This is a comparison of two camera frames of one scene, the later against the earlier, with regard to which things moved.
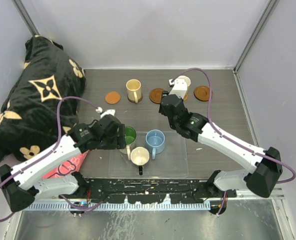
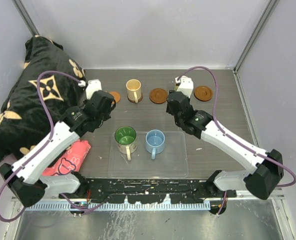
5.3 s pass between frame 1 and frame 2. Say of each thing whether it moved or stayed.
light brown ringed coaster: stayed
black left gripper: moved
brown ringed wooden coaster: stayed
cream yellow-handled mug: moved
